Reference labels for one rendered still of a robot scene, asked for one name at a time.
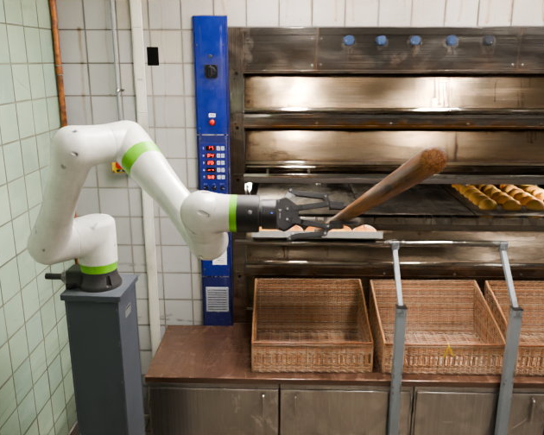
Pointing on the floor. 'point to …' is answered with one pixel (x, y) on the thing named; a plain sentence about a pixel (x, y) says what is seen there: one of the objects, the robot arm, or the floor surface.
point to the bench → (325, 395)
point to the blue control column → (212, 44)
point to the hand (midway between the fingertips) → (344, 215)
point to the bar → (406, 316)
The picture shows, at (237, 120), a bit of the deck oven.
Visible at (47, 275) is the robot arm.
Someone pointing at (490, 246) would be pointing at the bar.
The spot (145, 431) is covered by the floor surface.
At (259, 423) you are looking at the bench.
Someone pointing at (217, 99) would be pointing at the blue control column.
